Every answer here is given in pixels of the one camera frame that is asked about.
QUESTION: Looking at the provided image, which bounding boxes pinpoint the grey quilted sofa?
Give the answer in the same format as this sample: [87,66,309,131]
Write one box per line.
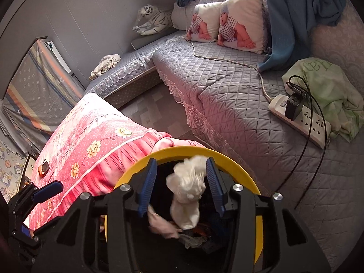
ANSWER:
[84,0,364,270]

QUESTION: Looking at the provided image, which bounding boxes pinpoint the beige crumpled clothes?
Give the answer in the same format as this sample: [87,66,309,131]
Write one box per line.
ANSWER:
[89,54,121,80]

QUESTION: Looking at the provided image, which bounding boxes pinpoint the grey bolster pillow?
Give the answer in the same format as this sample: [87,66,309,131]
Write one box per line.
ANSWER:
[131,34,157,50]

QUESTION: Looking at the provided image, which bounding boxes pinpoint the baby print pillow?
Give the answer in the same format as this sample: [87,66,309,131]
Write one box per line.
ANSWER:
[185,2,225,43]
[217,0,269,54]

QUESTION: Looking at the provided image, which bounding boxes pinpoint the pink floral blanket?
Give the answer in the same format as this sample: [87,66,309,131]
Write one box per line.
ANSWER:
[24,92,205,231]

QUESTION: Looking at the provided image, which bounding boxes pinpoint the white power strip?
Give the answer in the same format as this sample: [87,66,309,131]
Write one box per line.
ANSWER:
[268,94,332,149]

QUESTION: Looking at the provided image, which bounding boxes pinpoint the beige cloth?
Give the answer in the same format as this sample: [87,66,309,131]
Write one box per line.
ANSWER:
[147,205,182,239]

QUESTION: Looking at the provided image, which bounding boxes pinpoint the white power strip cable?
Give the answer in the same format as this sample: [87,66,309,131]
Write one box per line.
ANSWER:
[189,40,272,103]

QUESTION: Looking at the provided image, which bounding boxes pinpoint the black charger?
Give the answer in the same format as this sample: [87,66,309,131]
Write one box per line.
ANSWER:
[284,89,306,120]

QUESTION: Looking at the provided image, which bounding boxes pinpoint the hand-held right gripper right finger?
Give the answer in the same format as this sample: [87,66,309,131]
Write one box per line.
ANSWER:
[205,156,332,273]

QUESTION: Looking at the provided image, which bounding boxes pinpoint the white plastic bundle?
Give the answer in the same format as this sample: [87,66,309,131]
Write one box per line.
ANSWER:
[166,155,209,230]

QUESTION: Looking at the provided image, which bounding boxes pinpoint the striped grey sheet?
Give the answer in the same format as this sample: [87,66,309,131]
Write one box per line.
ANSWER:
[0,39,86,154]

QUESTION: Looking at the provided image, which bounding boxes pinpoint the white tiger plush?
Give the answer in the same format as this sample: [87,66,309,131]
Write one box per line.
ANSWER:
[132,4,174,36]

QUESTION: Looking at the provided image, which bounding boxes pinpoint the yellow trash bin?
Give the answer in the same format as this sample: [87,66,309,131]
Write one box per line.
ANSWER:
[104,146,263,273]

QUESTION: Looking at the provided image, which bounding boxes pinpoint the light green cloth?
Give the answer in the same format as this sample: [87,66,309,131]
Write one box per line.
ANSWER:
[281,58,359,143]

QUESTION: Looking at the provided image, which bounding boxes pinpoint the grey-blue curtain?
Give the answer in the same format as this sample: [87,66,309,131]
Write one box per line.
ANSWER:
[256,0,349,73]

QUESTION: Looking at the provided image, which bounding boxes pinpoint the cartoon wall poster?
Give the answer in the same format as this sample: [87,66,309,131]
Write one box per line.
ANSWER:
[0,139,27,202]

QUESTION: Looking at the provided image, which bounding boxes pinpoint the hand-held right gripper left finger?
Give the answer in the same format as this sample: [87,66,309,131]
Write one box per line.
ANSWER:
[34,157,158,273]

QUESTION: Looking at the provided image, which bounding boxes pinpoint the black charger cable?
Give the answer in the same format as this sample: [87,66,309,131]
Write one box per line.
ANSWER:
[286,75,330,209]

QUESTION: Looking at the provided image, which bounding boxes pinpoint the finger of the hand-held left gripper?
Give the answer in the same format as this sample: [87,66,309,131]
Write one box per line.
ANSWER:
[10,181,64,214]

